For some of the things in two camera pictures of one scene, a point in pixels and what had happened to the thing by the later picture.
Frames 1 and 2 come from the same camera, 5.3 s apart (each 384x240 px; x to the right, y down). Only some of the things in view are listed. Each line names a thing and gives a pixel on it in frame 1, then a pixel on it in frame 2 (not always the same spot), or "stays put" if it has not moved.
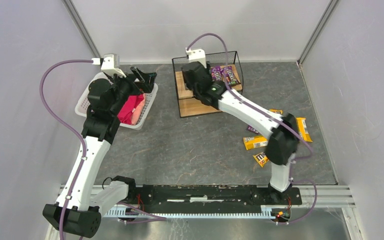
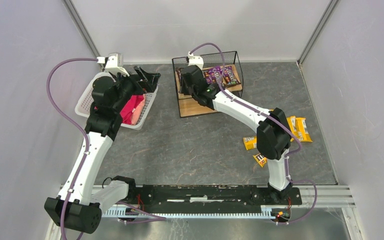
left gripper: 136,84 stays put
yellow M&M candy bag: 261,158 stays put
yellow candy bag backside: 254,142 stays put
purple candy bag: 250,128 -> 178,70
